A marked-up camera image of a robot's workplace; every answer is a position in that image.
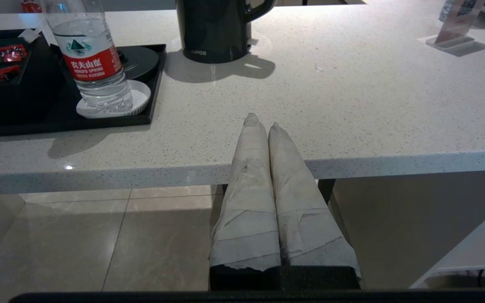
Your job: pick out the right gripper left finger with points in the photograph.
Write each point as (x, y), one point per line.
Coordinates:
(249, 210)

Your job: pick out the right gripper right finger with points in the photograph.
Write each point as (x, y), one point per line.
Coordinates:
(305, 219)

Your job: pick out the black electric kettle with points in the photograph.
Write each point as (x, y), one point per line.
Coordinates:
(213, 29)

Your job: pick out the black round kettle base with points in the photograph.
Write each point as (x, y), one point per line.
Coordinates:
(141, 61)

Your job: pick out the white round coaster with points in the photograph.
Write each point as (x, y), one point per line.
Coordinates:
(141, 99)

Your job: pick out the black serving tray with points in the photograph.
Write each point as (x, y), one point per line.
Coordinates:
(57, 122)

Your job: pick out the clear acrylic stand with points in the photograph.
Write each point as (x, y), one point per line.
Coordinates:
(457, 40)

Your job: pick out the black divided organizer box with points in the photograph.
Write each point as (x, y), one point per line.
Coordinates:
(19, 101)

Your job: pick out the white paper stick packet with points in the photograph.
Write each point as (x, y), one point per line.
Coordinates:
(30, 35)

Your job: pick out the red orange packet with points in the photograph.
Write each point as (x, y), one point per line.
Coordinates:
(2, 52)

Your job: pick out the red bag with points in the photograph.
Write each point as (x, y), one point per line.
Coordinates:
(31, 6)

